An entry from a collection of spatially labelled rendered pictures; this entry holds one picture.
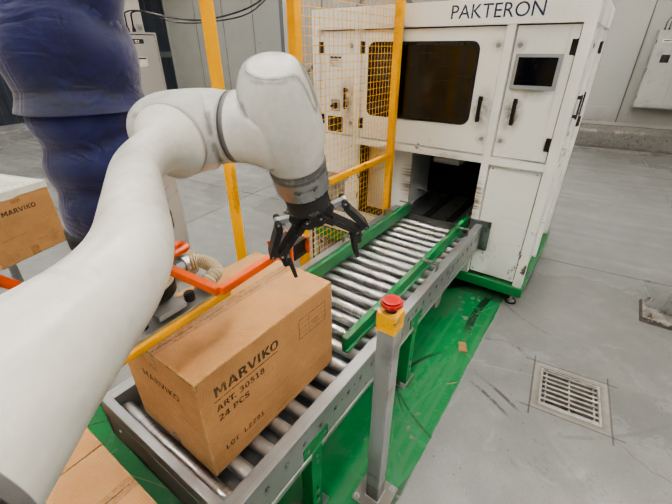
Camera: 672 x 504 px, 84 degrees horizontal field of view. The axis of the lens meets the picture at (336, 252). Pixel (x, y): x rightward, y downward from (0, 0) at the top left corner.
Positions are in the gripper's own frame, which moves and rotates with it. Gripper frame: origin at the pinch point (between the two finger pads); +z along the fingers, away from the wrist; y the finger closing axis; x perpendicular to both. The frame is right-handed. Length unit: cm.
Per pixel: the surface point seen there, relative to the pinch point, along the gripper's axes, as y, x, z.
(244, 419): -39, -6, 58
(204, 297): -33.7, 15.4, 19.7
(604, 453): 102, -45, 155
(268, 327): -22.0, 11.6, 39.2
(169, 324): -41.1, 7.2, 15.1
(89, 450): -92, 2, 62
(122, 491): -78, -14, 59
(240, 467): -44, -17, 66
